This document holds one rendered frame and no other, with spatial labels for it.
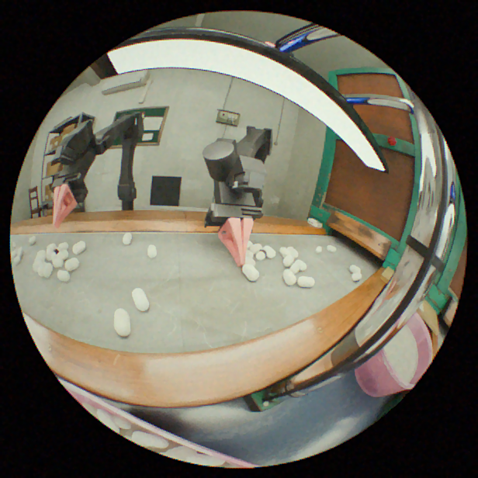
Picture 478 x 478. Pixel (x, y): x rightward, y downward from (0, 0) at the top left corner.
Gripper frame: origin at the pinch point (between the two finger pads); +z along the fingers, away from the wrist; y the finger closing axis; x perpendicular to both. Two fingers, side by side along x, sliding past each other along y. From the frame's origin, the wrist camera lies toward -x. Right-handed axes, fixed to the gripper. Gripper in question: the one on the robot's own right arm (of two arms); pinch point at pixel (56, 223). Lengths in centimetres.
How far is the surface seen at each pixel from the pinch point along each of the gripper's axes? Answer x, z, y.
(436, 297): -32, 38, 89
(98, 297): -0.5, 12.1, 14.4
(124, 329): -5.5, 15.4, 20.2
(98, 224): 13.2, -6.5, 5.1
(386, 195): -21, -6, 90
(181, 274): 3.0, 8.0, 27.9
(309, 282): -3.2, 12.8, 48.0
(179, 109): 59, -219, 12
